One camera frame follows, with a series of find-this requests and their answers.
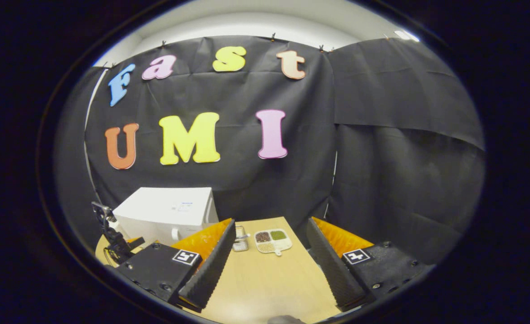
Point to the white microwave oven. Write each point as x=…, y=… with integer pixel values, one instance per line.
x=165, y=211

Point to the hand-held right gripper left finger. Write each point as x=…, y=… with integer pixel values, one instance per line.
x=213, y=265

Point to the black backdrop cloth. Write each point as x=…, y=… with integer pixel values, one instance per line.
x=382, y=157

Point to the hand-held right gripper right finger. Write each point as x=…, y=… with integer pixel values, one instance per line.
x=332, y=270

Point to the ceiling light panel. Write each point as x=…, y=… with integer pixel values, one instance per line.
x=406, y=35

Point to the white divided grain tray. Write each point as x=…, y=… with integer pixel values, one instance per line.
x=271, y=240

